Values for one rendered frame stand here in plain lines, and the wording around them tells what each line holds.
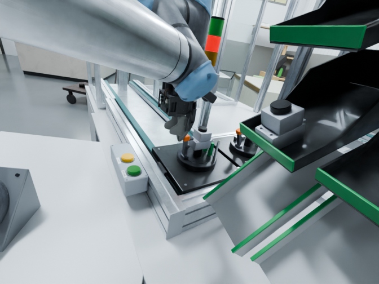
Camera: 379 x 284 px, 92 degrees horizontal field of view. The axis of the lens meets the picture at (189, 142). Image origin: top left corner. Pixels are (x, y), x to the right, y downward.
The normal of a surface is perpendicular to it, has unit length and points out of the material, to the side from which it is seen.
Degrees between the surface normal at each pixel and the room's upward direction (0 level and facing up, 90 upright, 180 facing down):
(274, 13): 90
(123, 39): 103
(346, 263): 45
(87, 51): 139
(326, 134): 25
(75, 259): 0
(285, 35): 115
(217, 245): 0
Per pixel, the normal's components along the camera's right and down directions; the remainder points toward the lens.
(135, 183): 0.50, 0.48
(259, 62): 0.05, 0.49
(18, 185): 0.15, -0.26
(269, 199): -0.54, -0.58
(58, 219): 0.16, -0.87
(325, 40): -0.90, 0.40
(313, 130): -0.25, -0.77
